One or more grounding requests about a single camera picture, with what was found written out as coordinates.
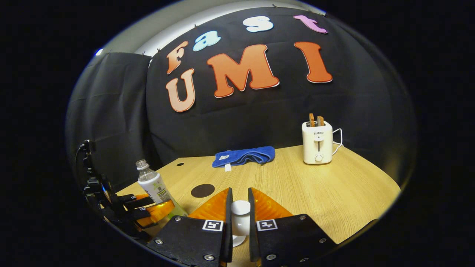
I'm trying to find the clear plastic water bottle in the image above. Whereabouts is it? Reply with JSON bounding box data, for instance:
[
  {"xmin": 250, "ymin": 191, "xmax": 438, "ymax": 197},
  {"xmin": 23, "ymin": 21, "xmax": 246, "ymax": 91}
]
[{"xmin": 135, "ymin": 159, "xmax": 188, "ymax": 219}]

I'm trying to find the cream toaster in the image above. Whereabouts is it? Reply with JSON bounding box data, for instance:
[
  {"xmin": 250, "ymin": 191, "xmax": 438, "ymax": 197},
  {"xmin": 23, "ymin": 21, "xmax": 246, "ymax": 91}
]
[{"xmin": 302, "ymin": 119, "xmax": 333, "ymax": 165}]

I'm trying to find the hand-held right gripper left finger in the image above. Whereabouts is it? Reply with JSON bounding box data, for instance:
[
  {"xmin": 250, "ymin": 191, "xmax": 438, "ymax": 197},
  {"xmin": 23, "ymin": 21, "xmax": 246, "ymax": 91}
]
[{"xmin": 146, "ymin": 187, "xmax": 233, "ymax": 267}]

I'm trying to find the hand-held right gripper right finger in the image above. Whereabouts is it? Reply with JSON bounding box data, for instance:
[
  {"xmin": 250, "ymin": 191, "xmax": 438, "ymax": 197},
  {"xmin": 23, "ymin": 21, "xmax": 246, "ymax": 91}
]
[{"xmin": 248, "ymin": 187, "xmax": 338, "ymax": 267}]

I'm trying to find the white toaster cable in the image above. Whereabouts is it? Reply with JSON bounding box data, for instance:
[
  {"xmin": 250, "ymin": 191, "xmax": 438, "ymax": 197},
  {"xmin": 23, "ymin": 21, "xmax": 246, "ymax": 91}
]
[{"xmin": 331, "ymin": 128, "xmax": 344, "ymax": 156}]

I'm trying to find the blue towel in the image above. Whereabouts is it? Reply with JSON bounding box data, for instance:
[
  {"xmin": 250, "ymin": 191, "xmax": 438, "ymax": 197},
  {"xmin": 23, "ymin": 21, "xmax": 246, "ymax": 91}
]
[{"xmin": 212, "ymin": 146, "xmax": 276, "ymax": 172}]

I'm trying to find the black backdrop cloth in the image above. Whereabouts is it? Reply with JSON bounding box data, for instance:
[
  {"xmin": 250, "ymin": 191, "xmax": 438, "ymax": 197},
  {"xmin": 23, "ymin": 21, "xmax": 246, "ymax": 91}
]
[{"xmin": 66, "ymin": 7, "xmax": 416, "ymax": 193}]

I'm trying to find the dark round coaster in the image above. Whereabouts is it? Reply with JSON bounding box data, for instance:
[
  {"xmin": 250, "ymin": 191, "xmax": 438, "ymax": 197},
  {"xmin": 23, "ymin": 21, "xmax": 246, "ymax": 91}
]
[{"xmin": 191, "ymin": 184, "xmax": 215, "ymax": 198}]

